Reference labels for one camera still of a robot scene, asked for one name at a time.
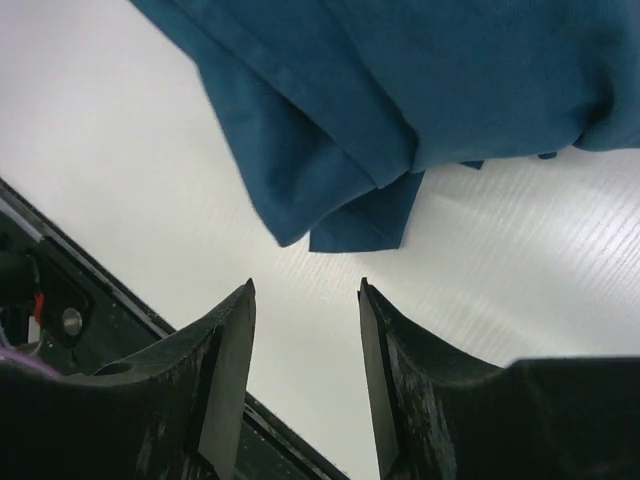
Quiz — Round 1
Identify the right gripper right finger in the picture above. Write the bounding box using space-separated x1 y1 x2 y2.
358 283 639 479

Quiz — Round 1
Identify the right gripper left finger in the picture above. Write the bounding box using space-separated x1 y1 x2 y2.
1 282 256 479

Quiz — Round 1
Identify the blue t-shirt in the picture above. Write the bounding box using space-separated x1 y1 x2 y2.
137 1 639 253

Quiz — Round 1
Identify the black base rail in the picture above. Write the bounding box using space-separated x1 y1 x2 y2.
1 185 340 479

